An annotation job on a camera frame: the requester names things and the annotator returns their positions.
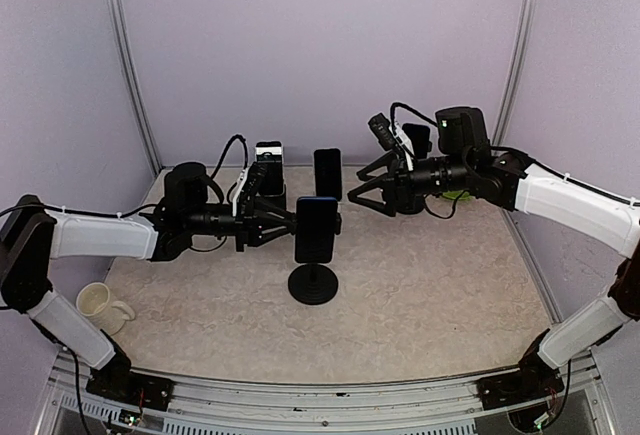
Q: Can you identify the black folding phone stand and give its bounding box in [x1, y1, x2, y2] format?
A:
[259, 185, 287, 210]

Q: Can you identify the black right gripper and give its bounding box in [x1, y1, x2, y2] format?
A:
[349, 150, 473, 215]

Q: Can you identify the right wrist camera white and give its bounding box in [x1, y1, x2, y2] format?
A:
[368, 113, 415, 171]

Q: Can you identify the aluminium corner post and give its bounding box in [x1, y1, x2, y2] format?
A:
[106, 0, 163, 176]
[492, 0, 537, 145]

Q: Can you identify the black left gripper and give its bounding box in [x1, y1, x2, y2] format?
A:
[184, 195, 295, 251]

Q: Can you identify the black round-base stand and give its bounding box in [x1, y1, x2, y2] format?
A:
[287, 212, 344, 305]

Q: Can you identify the green bowl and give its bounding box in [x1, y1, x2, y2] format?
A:
[442, 190, 473, 201]

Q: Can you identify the cream ceramic mug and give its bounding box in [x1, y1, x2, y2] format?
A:
[75, 282, 136, 335]

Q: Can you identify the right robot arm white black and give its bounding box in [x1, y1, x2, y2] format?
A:
[348, 106, 639, 399]

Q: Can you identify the right aluminium corner post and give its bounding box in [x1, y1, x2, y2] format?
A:
[492, 0, 537, 145]

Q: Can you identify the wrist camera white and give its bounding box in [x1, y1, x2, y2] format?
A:
[230, 162, 267, 217]
[368, 113, 415, 171]

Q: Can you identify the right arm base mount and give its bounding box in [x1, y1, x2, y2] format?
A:
[476, 348, 565, 410]

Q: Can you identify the left aluminium corner post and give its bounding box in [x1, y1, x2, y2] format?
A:
[106, 0, 163, 176]

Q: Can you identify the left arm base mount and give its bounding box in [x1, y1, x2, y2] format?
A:
[86, 342, 174, 412]

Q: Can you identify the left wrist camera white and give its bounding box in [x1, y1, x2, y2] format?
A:
[230, 162, 267, 217]

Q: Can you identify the black phone blue edge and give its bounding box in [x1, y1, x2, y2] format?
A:
[402, 123, 432, 159]
[294, 197, 338, 264]

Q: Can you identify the aluminium front rail frame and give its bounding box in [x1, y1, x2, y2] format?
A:
[27, 353, 622, 434]

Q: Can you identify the black phone silver edge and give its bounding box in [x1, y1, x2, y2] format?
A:
[313, 148, 343, 201]

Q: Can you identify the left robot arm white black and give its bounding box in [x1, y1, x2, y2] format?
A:
[1, 162, 296, 400]

